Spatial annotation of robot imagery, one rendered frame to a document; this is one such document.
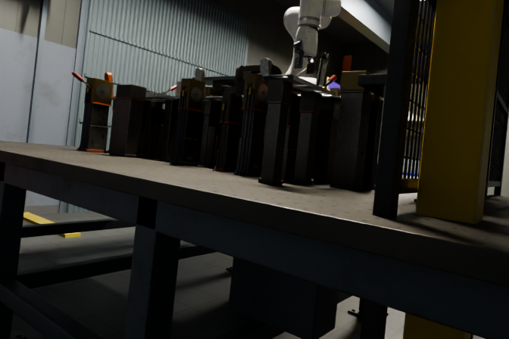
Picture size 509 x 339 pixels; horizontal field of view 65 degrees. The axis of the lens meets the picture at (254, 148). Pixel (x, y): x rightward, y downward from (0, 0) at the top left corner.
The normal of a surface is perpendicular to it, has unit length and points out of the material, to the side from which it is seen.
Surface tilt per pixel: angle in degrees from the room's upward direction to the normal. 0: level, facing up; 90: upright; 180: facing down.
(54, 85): 90
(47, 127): 90
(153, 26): 90
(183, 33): 90
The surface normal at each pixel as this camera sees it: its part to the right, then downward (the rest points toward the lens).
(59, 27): 0.79, 0.07
